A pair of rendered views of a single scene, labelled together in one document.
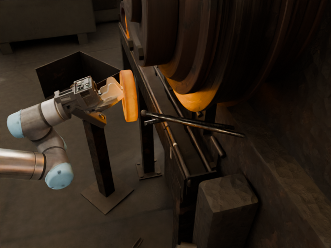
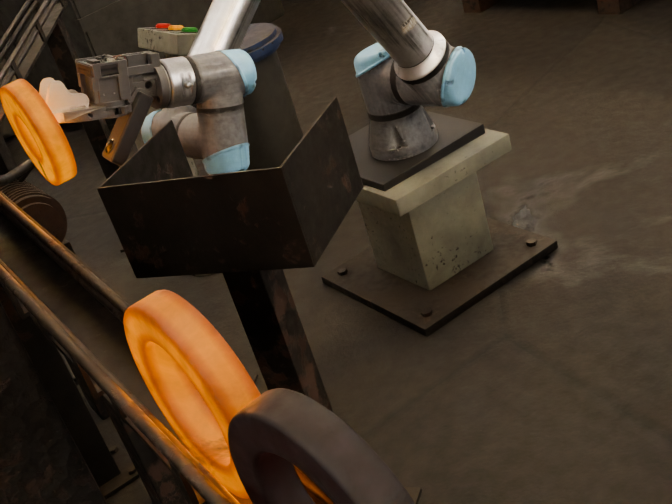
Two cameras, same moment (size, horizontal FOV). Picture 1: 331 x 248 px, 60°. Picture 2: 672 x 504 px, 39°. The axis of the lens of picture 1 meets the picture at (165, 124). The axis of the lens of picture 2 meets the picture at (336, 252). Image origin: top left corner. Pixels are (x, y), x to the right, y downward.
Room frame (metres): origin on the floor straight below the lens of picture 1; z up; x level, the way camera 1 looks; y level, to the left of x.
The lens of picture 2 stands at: (2.11, 0.16, 1.13)
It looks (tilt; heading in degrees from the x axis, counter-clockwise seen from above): 28 degrees down; 167
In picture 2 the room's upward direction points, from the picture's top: 18 degrees counter-clockwise
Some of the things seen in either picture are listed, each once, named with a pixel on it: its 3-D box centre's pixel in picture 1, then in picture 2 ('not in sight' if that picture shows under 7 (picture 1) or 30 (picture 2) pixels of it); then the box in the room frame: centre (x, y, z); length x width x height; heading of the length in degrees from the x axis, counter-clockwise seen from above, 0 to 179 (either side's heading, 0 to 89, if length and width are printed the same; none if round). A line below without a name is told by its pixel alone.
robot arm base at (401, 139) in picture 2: not in sight; (398, 123); (0.29, 0.80, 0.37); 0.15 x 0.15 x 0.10
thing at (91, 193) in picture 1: (94, 140); (299, 361); (0.95, 0.32, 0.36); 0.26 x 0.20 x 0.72; 50
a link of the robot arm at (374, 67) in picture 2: not in sight; (387, 74); (0.29, 0.80, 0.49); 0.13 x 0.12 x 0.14; 28
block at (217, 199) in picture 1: (222, 224); not in sight; (0.34, -0.12, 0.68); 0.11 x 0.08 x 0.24; 105
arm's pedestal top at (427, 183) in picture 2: not in sight; (408, 160); (0.29, 0.80, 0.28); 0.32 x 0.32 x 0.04; 14
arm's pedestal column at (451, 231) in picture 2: not in sight; (424, 218); (0.29, 0.80, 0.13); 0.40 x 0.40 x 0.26; 14
